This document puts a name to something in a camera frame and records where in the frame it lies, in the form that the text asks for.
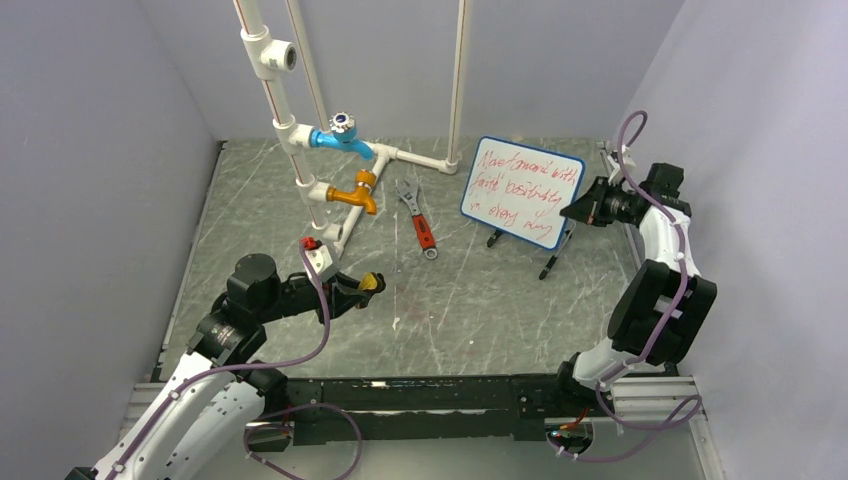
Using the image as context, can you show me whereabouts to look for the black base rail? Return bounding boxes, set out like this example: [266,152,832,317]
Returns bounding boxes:
[261,374,605,446]

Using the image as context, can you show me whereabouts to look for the yellow black whiteboard eraser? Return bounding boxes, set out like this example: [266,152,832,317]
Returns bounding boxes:
[358,272,386,295]

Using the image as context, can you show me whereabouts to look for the white PVC pipe frame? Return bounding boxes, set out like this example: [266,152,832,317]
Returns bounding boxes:
[233,1,472,254]

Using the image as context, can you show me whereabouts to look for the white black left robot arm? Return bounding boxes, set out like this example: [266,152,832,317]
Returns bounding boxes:
[67,243,386,479]

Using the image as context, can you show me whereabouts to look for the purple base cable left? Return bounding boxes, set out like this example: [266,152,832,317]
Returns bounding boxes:
[242,404,363,480]

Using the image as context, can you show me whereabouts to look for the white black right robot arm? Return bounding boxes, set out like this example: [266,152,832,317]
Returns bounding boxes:
[550,163,718,415]

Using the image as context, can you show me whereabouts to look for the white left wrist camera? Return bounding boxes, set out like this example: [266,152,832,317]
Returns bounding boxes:
[299,237,340,282]

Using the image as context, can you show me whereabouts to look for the blue faucet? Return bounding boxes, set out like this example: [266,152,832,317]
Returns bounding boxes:
[309,112,375,161]

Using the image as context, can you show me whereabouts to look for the red handled adjustable wrench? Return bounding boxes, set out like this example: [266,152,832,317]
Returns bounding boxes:
[395,179,438,260]

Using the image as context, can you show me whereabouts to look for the blue framed whiteboard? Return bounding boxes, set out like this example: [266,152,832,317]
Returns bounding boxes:
[460,136,585,251]

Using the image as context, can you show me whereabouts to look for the orange faucet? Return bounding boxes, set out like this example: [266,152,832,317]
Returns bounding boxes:
[325,169,378,215]

